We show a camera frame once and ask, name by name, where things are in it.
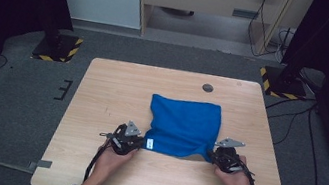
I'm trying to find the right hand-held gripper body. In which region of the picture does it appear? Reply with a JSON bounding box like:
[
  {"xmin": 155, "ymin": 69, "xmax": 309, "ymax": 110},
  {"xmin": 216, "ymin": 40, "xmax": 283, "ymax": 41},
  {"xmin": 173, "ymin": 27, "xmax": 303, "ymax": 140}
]
[{"xmin": 209, "ymin": 135, "xmax": 252, "ymax": 177}]

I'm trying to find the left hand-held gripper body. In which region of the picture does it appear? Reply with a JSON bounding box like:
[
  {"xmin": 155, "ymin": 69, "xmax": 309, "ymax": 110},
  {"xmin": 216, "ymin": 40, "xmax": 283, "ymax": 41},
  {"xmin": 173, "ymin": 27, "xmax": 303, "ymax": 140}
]
[{"xmin": 96, "ymin": 116, "xmax": 148, "ymax": 160}]

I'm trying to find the blue cloth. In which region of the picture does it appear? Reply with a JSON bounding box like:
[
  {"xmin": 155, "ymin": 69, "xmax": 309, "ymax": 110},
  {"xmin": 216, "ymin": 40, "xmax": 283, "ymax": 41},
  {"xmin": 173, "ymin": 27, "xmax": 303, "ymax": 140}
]
[{"xmin": 140, "ymin": 92, "xmax": 226, "ymax": 166}]

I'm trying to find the person's right hand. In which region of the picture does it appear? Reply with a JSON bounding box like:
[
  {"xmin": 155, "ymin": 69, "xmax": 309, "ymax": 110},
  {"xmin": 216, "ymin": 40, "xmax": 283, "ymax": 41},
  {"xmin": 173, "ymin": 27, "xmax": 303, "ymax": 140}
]
[{"xmin": 211, "ymin": 150, "xmax": 260, "ymax": 185}]

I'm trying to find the person's left hand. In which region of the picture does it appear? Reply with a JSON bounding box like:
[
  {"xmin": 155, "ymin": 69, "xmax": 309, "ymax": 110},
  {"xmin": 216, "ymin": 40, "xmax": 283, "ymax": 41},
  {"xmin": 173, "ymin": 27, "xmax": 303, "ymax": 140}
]
[{"xmin": 89, "ymin": 138, "xmax": 139, "ymax": 185}]

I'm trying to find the grey round table grommet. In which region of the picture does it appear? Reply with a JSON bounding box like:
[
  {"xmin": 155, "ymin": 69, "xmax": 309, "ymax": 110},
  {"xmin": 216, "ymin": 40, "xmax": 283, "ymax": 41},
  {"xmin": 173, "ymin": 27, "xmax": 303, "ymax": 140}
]
[{"xmin": 201, "ymin": 83, "xmax": 215, "ymax": 95}]

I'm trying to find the grey tape strip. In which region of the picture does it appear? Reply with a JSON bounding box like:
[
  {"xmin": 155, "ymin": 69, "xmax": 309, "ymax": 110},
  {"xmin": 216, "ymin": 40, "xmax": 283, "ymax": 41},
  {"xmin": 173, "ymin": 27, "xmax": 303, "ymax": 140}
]
[{"xmin": 26, "ymin": 157, "xmax": 54, "ymax": 175}]

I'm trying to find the black stand with striped base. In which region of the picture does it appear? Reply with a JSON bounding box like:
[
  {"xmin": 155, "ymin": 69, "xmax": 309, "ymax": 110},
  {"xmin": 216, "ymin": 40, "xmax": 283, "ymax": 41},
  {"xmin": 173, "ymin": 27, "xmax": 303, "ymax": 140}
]
[
  {"xmin": 255, "ymin": 59, "xmax": 313, "ymax": 103},
  {"xmin": 29, "ymin": 18, "xmax": 87, "ymax": 67}
]

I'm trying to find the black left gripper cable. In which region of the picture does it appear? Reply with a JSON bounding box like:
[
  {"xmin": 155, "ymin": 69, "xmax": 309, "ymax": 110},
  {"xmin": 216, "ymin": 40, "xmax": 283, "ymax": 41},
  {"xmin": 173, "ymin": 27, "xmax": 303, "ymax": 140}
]
[{"xmin": 83, "ymin": 142, "xmax": 111, "ymax": 185}]

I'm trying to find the black hanging power cable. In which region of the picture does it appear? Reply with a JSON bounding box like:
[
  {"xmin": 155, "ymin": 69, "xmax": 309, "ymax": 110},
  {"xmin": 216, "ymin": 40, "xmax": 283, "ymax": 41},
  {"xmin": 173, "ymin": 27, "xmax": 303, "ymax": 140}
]
[{"xmin": 243, "ymin": 0, "xmax": 295, "ymax": 63}]

